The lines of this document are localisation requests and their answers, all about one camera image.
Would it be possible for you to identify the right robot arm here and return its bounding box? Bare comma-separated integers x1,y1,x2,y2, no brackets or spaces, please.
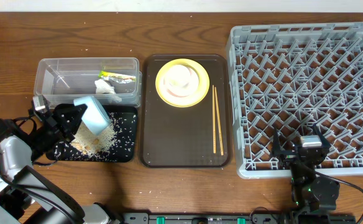
272,125,340,223

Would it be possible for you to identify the pink bowl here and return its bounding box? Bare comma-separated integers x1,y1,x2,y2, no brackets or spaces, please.
162,65,200,97

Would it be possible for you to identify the light blue bowl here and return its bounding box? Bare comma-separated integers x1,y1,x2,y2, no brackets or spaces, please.
73,96,110,136

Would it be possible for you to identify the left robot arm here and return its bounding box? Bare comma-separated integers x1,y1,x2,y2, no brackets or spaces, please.
0,103,125,223

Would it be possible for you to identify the cream white cup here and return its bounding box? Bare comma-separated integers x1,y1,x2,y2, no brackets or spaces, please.
165,65,191,87

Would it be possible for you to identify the grey plastic dishwasher rack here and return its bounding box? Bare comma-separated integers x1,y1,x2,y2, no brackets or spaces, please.
226,22,363,179

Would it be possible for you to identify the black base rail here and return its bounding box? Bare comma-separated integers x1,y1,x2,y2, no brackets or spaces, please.
122,213,356,224

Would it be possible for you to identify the clear plastic waste bin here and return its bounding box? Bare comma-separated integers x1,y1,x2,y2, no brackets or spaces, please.
34,57,142,108

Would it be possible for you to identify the right wooden chopstick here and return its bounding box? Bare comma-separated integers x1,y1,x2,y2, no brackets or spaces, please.
213,86,224,156

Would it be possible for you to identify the yellow plate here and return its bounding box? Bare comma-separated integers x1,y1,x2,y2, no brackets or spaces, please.
155,58,210,108

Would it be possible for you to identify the wooden chopstick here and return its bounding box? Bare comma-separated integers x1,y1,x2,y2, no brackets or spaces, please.
212,85,216,154
213,86,224,156

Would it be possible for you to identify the green yellow snack wrapper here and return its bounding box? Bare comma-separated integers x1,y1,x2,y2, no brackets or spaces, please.
98,71,136,84

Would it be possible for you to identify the rice pile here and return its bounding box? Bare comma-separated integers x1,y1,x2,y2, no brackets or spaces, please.
53,111,137,158

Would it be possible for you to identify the white tissue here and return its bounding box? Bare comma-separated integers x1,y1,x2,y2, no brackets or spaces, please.
94,79,122,105

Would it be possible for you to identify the dark brown serving tray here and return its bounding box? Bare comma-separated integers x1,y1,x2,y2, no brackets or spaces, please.
139,54,232,168

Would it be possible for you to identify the black plastic tray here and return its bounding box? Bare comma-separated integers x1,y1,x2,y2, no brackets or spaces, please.
45,103,139,163

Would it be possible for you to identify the left wooden chopstick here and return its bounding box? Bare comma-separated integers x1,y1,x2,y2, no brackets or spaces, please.
212,85,216,154

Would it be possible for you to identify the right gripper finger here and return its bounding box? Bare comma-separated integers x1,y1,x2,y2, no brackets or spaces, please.
311,124,331,151
272,128,285,159

